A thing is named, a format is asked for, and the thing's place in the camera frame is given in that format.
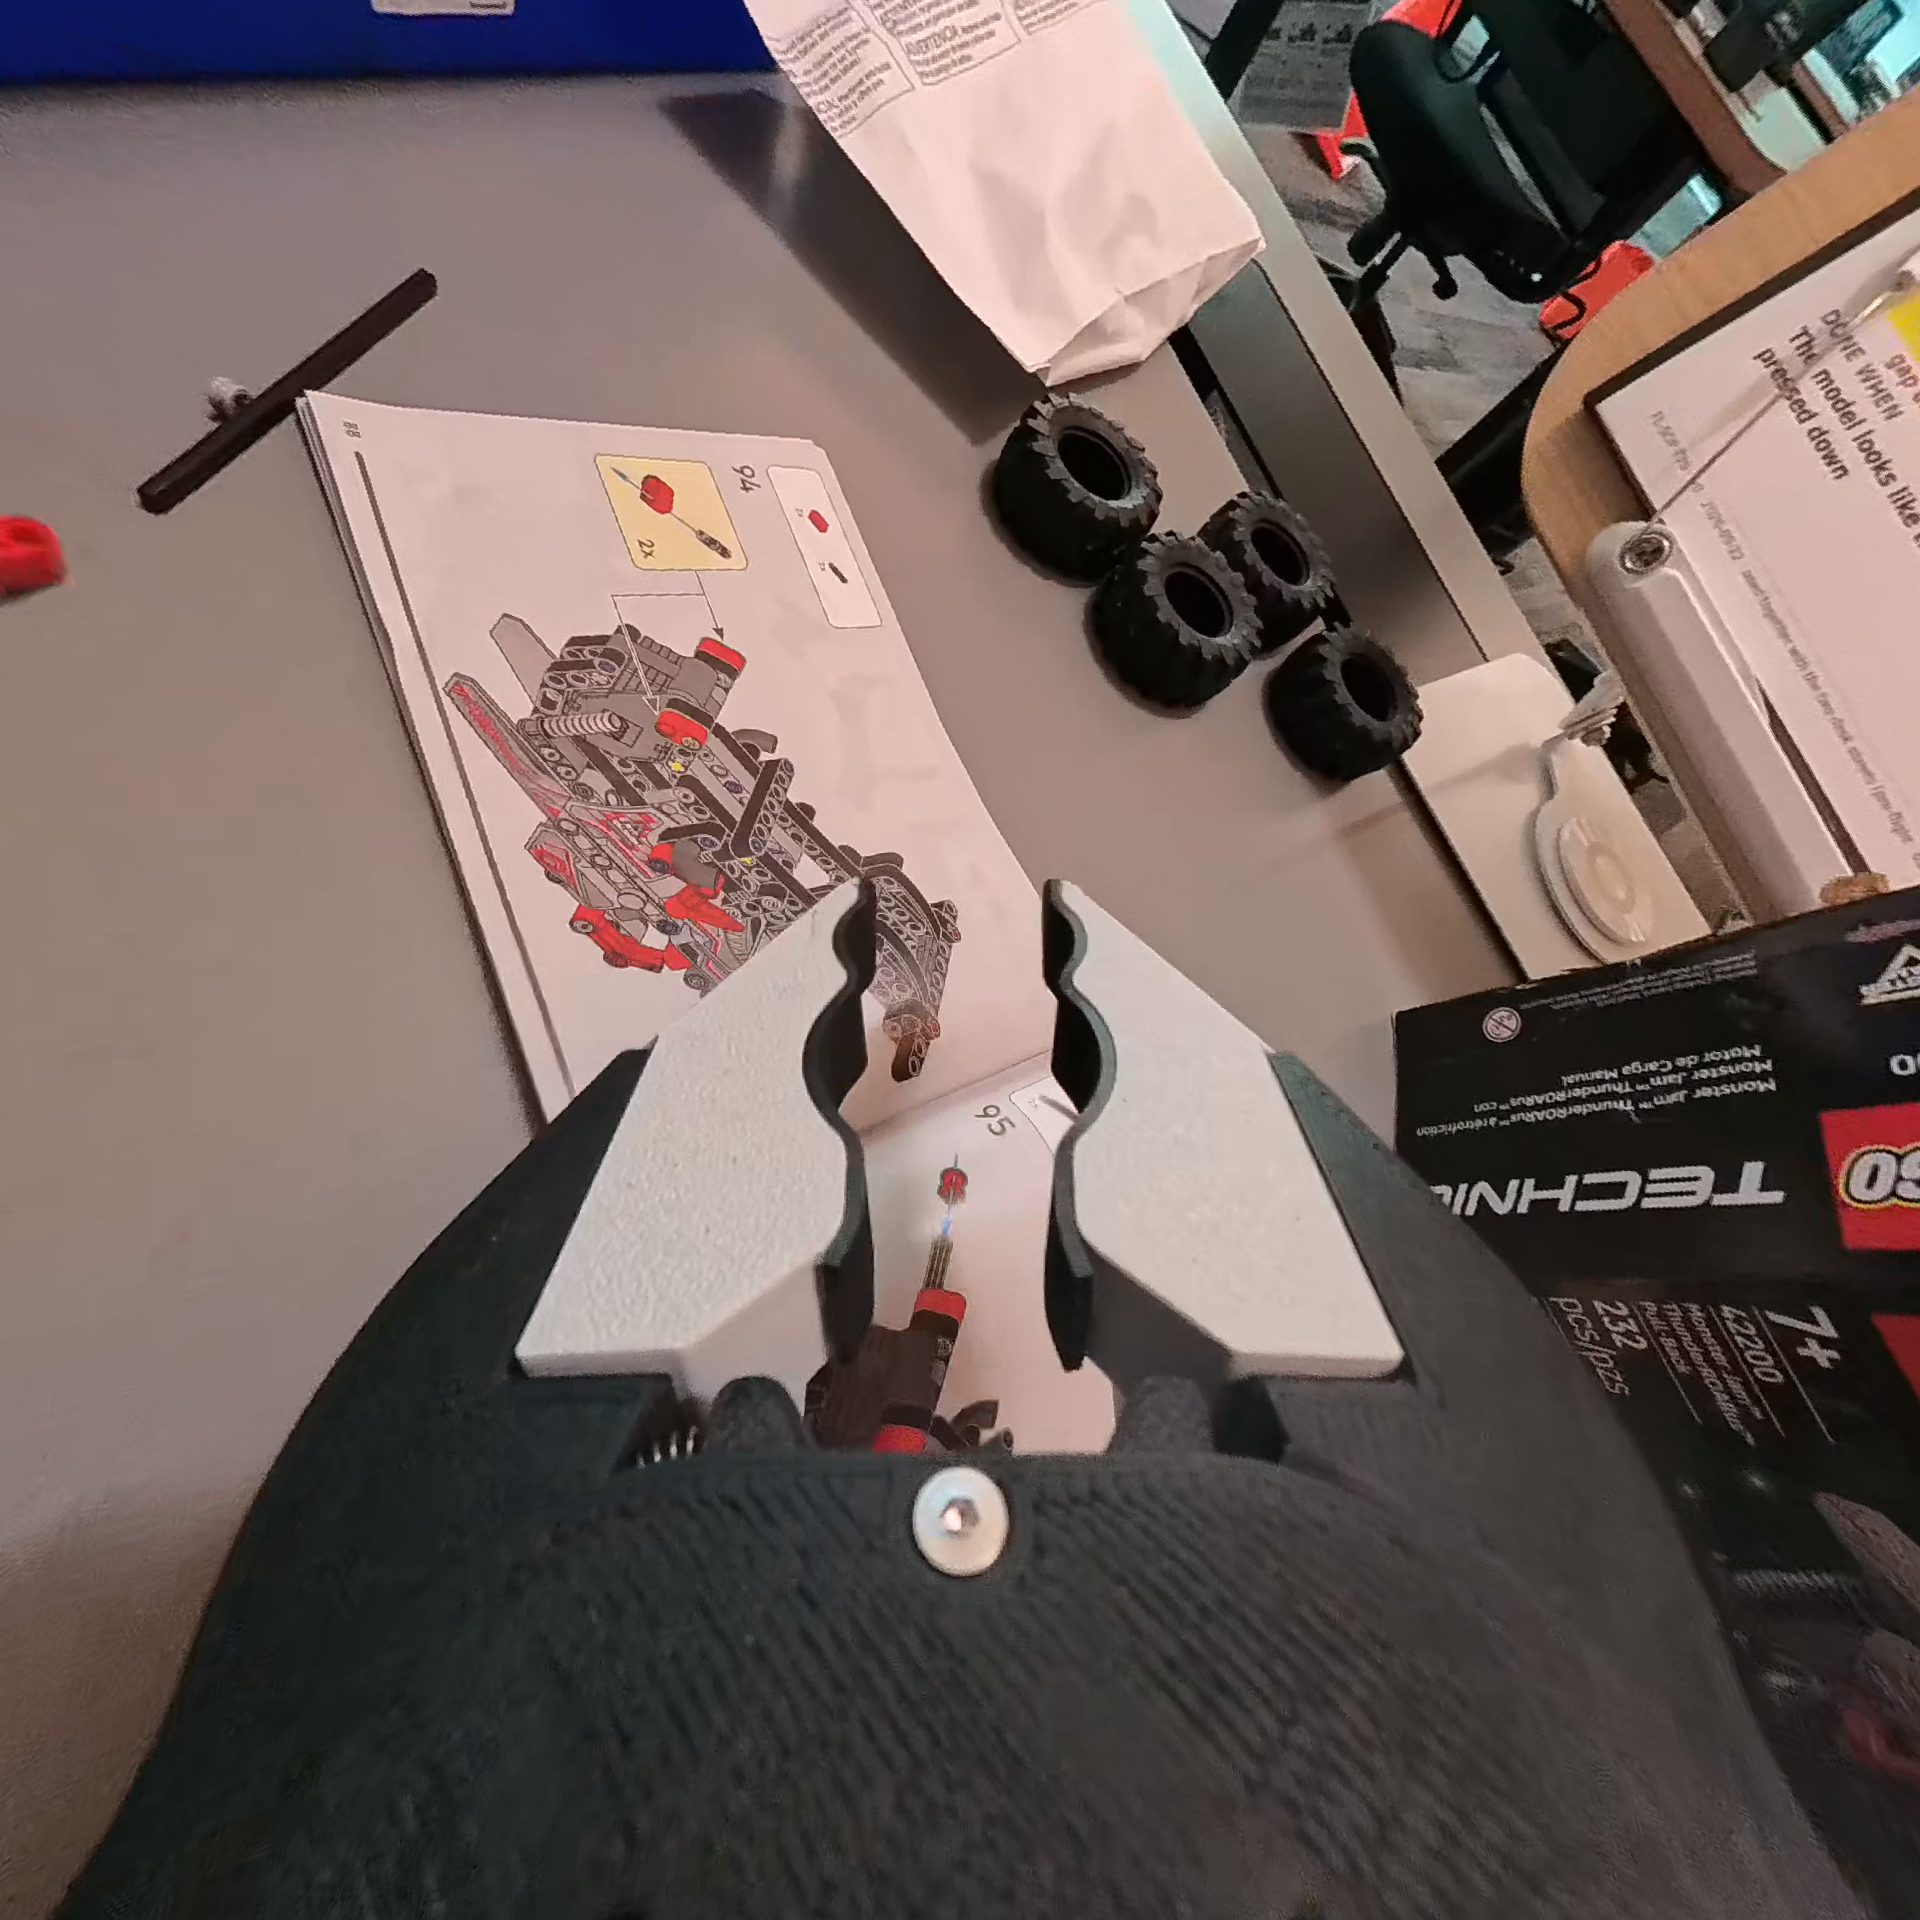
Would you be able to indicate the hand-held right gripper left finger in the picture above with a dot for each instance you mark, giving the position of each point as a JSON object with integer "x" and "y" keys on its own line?
{"x": 704, "y": 1186}

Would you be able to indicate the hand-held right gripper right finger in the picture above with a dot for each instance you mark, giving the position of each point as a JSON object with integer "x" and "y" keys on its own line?
{"x": 1215, "y": 1201}

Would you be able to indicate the long black axle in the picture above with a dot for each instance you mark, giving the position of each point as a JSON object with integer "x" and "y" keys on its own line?
{"x": 285, "y": 395}

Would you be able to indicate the small red round brick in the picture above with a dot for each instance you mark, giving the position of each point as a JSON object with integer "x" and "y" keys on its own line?
{"x": 29, "y": 553}

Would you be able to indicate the blue plastic bin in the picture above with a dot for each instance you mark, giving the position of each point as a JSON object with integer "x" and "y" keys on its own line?
{"x": 224, "y": 45}

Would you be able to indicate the black toy set box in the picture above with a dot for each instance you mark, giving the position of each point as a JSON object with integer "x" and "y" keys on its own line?
{"x": 1622, "y": 1142}

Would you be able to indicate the black toy tyre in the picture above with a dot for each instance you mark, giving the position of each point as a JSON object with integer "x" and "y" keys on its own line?
{"x": 1036, "y": 518}
{"x": 1309, "y": 605}
{"x": 1306, "y": 739}
{"x": 1141, "y": 663}

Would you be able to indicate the white round disc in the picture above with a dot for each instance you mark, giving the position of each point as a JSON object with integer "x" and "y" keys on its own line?
{"x": 1599, "y": 870}

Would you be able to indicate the open instruction booklet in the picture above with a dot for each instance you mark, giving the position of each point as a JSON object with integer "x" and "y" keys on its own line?
{"x": 524, "y": 601}

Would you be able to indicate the white instruction sign board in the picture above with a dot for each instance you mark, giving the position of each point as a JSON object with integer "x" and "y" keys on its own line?
{"x": 1799, "y": 601}

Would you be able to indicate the round wooden table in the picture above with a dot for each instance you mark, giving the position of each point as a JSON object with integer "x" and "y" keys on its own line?
{"x": 1559, "y": 421}

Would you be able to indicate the red stool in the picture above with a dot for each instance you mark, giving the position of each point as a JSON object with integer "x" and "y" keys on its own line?
{"x": 1349, "y": 137}
{"x": 1599, "y": 284}

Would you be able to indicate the white paper bag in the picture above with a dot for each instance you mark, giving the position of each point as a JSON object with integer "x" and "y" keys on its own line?
{"x": 1020, "y": 182}

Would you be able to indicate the black office chair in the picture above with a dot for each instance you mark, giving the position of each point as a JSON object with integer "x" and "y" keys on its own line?
{"x": 1471, "y": 119}

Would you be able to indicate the white flat base plate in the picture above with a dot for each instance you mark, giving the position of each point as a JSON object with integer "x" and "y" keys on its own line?
{"x": 1471, "y": 750}

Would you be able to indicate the white sign holder post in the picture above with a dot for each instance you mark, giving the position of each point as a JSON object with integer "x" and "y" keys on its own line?
{"x": 1694, "y": 676}

